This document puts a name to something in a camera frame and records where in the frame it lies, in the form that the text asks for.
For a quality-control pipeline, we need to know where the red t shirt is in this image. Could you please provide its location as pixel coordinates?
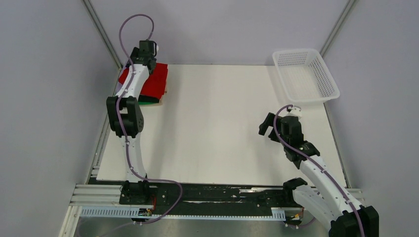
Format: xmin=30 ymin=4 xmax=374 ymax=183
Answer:
xmin=139 ymin=63 xmax=168 ymax=98

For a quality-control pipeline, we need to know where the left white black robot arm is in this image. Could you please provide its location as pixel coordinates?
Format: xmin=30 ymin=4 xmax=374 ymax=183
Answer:
xmin=106 ymin=40 xmax=158 ymax=204

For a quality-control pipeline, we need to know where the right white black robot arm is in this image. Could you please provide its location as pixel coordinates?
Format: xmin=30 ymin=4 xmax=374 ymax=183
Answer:
xmin=258 ymin=113 xmax=379 ymax=237

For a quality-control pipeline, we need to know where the wooden board under stack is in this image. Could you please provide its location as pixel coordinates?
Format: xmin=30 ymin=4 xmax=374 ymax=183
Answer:
xmin=156 ymin=84 xmax=168 ymax=105

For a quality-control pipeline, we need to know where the folded black t shirt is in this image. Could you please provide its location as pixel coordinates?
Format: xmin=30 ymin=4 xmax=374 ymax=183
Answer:
xmin=138 ymin=95 xmax=158 ymax=103

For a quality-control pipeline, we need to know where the folded green t shirt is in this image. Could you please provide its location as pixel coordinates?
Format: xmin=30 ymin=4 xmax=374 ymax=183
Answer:
xmin=138 ymin=102 xmax=159 ymax=106

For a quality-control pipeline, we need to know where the white plastic basket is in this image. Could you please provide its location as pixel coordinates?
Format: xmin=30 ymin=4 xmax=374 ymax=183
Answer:
xmin=272 ymin=48 xmax=340 ymax=104

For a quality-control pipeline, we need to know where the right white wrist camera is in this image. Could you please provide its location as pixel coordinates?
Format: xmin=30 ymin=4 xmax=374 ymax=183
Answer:
xmin=287 ymin=106 xmax=302 ymax=119

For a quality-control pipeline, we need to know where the white slotted cable duct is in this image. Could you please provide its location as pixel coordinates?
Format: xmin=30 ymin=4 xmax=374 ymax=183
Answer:
xmin=79 ymin=206 xmax=286 ymax=221

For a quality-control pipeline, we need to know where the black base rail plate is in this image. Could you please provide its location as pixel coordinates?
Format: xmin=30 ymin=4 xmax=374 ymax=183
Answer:
xmin=88 ymin=176 xmax=315 ymax=218

